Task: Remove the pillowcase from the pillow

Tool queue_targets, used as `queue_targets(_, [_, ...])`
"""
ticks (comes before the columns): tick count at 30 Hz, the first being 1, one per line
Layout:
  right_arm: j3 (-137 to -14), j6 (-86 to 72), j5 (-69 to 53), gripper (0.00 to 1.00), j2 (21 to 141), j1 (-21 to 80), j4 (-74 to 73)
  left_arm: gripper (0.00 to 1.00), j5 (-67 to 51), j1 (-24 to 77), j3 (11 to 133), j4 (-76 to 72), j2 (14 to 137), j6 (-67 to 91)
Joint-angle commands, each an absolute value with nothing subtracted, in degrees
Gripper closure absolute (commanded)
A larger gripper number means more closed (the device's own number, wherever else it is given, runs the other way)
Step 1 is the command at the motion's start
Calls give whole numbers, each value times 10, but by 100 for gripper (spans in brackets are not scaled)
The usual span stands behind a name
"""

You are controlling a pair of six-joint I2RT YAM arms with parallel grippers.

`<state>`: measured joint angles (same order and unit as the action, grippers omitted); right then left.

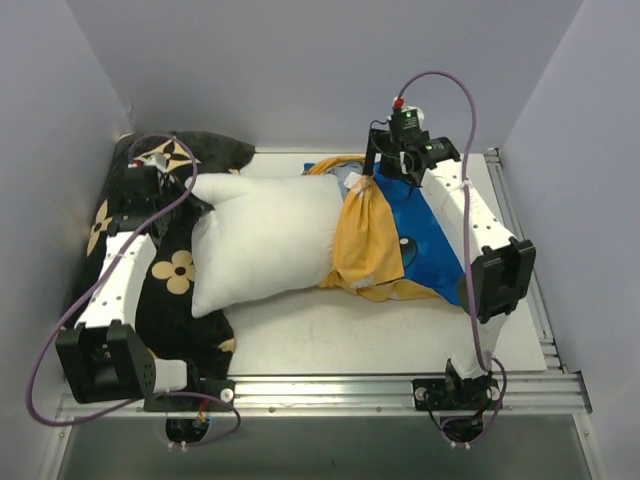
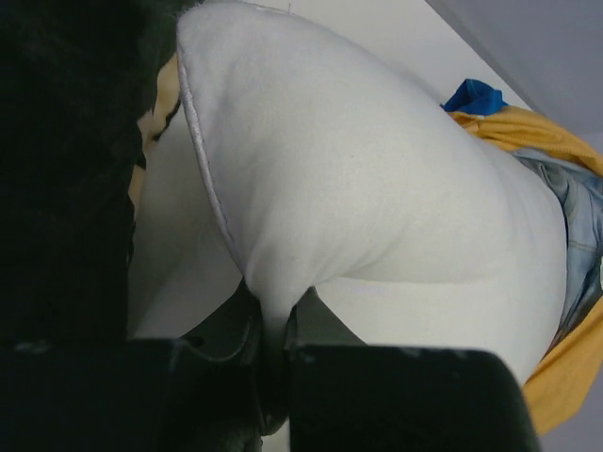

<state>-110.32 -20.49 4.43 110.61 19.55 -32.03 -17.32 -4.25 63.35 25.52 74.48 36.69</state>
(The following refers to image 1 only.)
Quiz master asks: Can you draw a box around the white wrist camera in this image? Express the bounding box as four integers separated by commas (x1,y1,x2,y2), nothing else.
128,153,169,174
391,97,424,130

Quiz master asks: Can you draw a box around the black patterned plush pillow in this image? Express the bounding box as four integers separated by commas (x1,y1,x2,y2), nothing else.
65,131,255,380

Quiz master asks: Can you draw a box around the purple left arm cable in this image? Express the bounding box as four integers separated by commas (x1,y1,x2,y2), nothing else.
25,133,242,447

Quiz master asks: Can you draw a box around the white pillow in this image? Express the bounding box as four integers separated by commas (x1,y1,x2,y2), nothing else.
191,173,343,318

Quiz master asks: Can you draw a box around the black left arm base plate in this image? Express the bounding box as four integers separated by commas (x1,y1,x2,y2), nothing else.
143,379,236,413

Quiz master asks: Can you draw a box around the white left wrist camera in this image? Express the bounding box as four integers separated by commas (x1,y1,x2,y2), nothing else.
128,153,169,174

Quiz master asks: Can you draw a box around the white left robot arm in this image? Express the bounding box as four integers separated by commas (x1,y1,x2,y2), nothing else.
55,161,207,411

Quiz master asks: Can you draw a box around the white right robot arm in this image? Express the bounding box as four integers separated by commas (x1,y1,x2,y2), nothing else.
364,107,536,409

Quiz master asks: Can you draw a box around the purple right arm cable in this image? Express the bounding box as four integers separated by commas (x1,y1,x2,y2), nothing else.
397,71,506,447

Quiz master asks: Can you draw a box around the blue and orange pillowcase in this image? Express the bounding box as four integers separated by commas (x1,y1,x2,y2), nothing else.
303,155,464,307

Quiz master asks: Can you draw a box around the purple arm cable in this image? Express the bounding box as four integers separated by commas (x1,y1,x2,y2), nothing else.
397,71,506,447
25,133,242,447

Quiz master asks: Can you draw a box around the aluminium right frame rail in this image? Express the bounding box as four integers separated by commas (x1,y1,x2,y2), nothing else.
483,148,567,373

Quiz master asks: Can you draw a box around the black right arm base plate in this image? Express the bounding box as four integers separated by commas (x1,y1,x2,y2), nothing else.
412,378,499,413

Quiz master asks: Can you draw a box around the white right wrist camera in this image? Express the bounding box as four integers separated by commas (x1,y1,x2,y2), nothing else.
391,97,424,130

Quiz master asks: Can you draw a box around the aluminium frame rail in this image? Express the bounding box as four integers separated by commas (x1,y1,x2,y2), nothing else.
59,372,594,419
483,148,567,373

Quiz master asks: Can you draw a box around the aluminium front frame rail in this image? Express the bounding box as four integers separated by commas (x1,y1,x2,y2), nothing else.
59,372,594,419

